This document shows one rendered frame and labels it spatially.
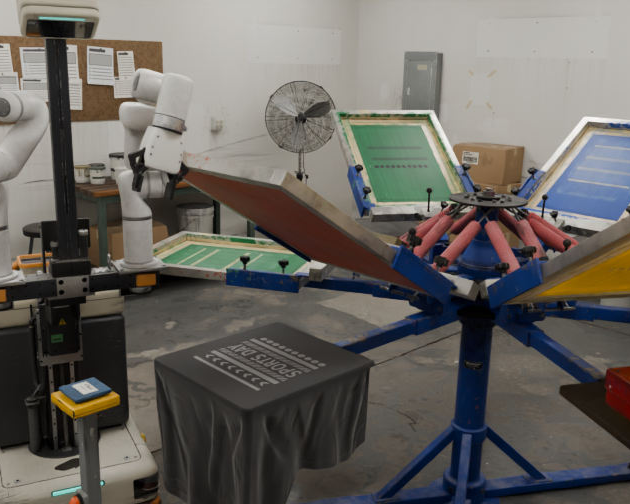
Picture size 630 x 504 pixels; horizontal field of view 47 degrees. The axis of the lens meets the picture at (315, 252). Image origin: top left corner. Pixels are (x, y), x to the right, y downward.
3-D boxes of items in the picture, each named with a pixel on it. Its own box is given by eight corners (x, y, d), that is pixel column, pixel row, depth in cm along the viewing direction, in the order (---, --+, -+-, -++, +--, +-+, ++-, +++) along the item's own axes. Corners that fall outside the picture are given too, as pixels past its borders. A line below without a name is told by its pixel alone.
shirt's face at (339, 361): (246, 411, 184) (246, 409, 183) (154, 359, 214) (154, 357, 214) (373, 362, 216) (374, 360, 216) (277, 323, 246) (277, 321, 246)
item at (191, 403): (246, 559, 193) (246, 411, 182) (155, 487, 225) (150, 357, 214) (255, 554, 195) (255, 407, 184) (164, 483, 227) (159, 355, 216)
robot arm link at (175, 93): (154, 73, 184) (190, 84, 188) (144, 114, 185) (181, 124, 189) (168, 68, 171) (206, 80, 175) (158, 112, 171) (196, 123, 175)
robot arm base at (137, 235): (114, 258, 248) (112, 213, 245) (150, 254, 254) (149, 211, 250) (124, 270, 235) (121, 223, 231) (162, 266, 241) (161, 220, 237)
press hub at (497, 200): (474, 538, 287) (505, 201, 253) (398, 495, 314) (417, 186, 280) (526, 500, 313) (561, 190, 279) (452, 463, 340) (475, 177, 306)
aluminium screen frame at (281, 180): (280, 185, 166) (287, 170, 167) (145, 157, 207) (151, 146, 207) (444, 300, 222) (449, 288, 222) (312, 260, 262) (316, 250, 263)
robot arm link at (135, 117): (114, 86, 216) (177, 87, 224) (111, 188, 240) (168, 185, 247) (123, 112, 207) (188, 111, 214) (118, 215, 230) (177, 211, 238)
